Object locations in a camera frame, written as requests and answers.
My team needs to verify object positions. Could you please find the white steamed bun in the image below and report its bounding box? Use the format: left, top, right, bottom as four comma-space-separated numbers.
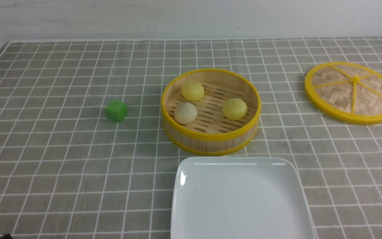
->
174, 102, 198, 125

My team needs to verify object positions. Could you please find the yellow steamed bun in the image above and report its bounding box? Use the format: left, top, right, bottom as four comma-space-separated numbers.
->
222, 98, 247, 121
181, 81, 205, 101

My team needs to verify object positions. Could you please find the white square plate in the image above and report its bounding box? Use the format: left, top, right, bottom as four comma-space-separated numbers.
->
170, 156, 316, 239

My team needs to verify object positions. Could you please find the bamboo steamer basket yellow rim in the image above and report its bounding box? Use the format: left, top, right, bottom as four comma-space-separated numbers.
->
160, 69, 261, 156

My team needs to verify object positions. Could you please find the green cube block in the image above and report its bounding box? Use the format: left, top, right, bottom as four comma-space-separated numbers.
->
105, 100, 128, 122

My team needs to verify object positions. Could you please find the grey checked tablecloth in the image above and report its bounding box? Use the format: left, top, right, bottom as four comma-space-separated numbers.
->
0, 37, 382, 239

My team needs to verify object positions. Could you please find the woven steamer lid yellow rim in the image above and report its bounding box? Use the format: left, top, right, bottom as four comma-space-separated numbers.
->
304, 62, 382, 125

